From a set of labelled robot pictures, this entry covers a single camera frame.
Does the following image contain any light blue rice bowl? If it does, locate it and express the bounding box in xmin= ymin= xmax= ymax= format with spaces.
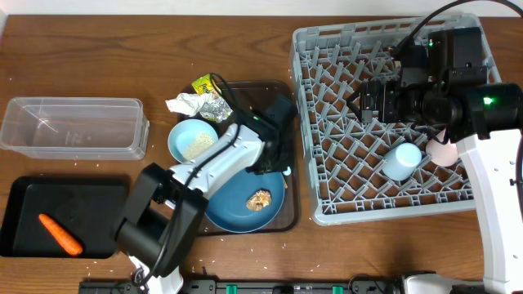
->
xmin=168 ymin=119 xmax=218 ymax=163

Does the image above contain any light blue plastic knife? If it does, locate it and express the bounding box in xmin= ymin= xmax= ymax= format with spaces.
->
xmin=282 ymin=167 xmax=292 ymax=176

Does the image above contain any light blue plastic cup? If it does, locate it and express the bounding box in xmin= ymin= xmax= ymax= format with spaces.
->
xmin=382 ymin=143 xmax=422 ymax=181

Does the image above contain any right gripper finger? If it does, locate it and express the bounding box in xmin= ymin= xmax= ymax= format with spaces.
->
xmin=346 ymin=100 xmax=362 ymax=121
xmin=347 ymin=83 xmax=364 ymax=100

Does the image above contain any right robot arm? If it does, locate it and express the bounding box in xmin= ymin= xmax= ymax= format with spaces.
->
xmin=346 ymin=27 xmax=522 ymax=293

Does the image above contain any brown serving tray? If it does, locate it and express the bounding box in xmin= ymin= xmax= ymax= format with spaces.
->
xmin=199 ymin=81 xmax=301 ymax=237

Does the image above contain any crumpled white paper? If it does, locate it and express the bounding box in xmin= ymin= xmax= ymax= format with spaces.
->
xmin=165 ymin=93 xmax=213 ymax=117

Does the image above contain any clear plastic bin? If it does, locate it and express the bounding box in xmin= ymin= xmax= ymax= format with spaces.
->
xmin=1 ymin=97 xmax=150 ymax=160

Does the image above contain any yellow green snack wrapper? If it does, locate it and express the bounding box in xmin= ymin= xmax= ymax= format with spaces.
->
xmin=191 ymin=73 xmax=221 ymax=96

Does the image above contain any orange carrot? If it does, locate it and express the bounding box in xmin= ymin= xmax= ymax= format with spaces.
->
xmin=38 ymin=214 xmax=83 ymax=256

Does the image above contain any pink plastic cup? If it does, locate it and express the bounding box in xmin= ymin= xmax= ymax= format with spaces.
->
xmin=425 ymin=139 xmax=458 ymax=167

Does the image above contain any brown food scrap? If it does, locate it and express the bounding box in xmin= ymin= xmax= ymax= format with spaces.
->
xmin=246 ymin=189 xmax=272 ymax=212

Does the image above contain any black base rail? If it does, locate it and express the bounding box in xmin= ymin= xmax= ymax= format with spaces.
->
xmin=78 ymin=279 xmax=402 ymax=294

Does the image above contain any dark blue plate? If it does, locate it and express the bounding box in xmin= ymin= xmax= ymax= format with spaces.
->
xmin=205 ymin=170 xmax=285 ymax=234

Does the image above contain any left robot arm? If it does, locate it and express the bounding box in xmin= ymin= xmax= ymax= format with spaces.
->
xmin=111 ymin=95 xmax=297 ymax=293

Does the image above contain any crumpled foil wrapper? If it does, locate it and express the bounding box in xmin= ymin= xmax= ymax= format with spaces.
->
xmin=199 ymin=93 xmax=233 ymax=123

